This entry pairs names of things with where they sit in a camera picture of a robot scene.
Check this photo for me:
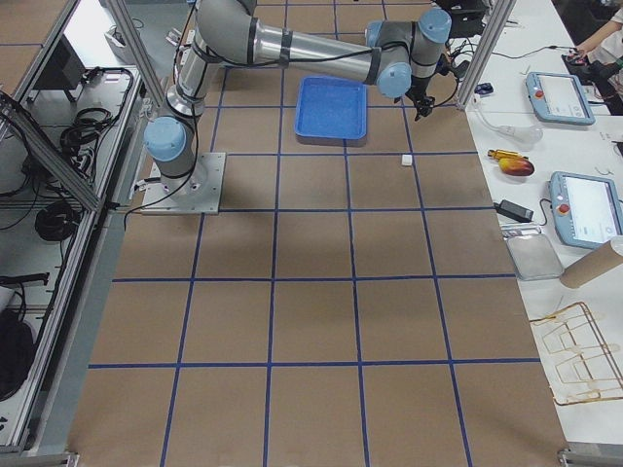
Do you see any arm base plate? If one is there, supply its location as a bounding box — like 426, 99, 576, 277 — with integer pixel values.
139, 152, 226, 215

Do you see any clear light bulb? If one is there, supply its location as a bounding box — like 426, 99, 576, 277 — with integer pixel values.
471, 94, 543, 147

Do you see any gold wire rack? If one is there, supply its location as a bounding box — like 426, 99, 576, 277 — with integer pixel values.
530, 302, 622, 407

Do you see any person hand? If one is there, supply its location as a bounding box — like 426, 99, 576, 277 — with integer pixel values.
575, 37, 600, 56

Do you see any far teach pendant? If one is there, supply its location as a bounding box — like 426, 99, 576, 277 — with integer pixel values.
525, 72, 595, 126

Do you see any cardboard tube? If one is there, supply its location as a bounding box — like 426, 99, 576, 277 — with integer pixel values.
560, 235, 622, 289

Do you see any teach pendant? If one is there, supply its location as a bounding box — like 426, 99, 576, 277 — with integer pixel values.
549, 171, 622, 249
525, 72, 595, 126

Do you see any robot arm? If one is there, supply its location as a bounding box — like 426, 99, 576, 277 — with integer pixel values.
143, 1, 452, 200

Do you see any aluminium frame post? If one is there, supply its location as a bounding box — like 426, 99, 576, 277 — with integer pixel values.
456, 0, 516, 110

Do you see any black power adapter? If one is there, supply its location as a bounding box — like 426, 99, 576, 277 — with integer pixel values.
494, 199, 533, 223

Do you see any red yellow mango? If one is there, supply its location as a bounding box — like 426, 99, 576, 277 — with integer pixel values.
497, 158, 534, 177

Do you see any orange handled screwdriver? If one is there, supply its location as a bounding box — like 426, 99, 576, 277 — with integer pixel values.
488, 150, 524, 161

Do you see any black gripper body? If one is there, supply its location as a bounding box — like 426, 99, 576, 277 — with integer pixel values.
411, 75, 435, 105

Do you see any near teach pendant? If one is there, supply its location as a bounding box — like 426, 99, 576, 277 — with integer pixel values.
549, 171, 622, 249

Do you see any silver metal tray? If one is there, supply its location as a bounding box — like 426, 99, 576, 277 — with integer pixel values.
506, 233, 564, 281

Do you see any blue plastic tray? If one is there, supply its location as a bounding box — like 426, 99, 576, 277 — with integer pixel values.
294, 76, 367, 141

